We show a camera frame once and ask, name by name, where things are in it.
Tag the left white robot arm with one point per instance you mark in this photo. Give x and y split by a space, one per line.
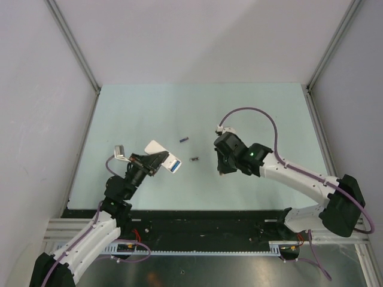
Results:
112 219

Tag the blue battery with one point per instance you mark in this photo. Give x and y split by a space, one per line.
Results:
175 165

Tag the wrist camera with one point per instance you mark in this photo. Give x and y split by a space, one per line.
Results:
221 129
119 153

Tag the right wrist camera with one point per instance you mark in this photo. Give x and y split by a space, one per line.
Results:
221 129

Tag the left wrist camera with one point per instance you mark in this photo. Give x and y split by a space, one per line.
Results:
119 153

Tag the white red remote control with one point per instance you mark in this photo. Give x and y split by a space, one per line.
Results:
170 162

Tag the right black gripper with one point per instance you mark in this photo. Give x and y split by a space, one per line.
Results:
222 167

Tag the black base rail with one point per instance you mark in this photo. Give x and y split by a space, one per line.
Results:
210 230

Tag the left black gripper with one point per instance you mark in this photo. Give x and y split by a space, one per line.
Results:
150 164

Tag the grey cable duct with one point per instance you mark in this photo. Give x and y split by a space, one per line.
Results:
120 248

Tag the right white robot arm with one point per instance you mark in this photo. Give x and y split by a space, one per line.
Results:
338 201

